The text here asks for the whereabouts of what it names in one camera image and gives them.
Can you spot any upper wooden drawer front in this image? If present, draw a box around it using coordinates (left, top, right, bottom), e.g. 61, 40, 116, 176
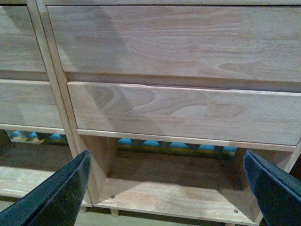
47, 5, 301, 92

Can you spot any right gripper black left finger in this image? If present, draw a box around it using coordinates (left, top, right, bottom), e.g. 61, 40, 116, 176
0, 150, 91, 226

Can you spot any light wooden shelf cabinet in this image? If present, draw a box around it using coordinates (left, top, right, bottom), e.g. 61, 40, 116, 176
43, 0, 301, 226

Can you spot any wooden drawer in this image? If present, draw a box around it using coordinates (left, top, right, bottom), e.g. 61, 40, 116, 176
68, 82, 301, 145
47, 5, 301, 92

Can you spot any left adjacent wooden cabinet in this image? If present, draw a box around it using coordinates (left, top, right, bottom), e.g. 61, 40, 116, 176
0, 0, 79, 198

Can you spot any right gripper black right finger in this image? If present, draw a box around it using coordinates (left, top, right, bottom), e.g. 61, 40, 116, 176
243, 150, 301, 226

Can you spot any lower wooden drawer front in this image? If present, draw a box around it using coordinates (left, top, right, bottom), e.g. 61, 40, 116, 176
68, 82, 301, 145

